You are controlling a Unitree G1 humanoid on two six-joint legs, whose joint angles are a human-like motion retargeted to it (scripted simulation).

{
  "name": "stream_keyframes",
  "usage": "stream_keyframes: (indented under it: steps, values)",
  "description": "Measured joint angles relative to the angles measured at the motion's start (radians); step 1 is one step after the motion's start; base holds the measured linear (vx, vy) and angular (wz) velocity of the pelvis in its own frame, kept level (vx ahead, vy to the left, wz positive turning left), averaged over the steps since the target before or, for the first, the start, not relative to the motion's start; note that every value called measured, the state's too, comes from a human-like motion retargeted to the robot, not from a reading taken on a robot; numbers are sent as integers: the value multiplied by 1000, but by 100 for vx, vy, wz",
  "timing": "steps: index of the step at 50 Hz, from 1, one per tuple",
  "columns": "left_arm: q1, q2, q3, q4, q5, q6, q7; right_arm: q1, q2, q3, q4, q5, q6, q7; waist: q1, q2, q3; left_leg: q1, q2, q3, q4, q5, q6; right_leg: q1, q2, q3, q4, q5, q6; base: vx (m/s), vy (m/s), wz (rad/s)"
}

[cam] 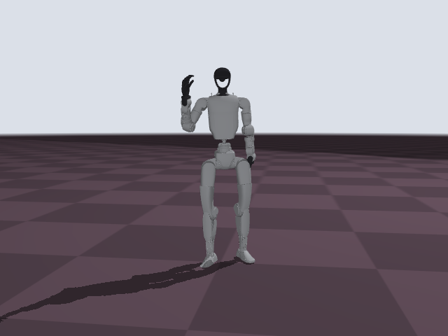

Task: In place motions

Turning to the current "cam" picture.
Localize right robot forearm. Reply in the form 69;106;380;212
181;99;192;128

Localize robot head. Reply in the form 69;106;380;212
213;67;231;96

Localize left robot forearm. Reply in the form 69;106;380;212
244;128;256;162

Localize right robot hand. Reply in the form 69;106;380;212
181;75;194;106

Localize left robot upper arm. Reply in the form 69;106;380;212
238;97;253;136

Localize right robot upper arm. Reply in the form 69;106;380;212
183;98;209;132

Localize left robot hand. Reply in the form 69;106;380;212
247;156;254;167

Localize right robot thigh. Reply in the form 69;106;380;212
199;158;218;220

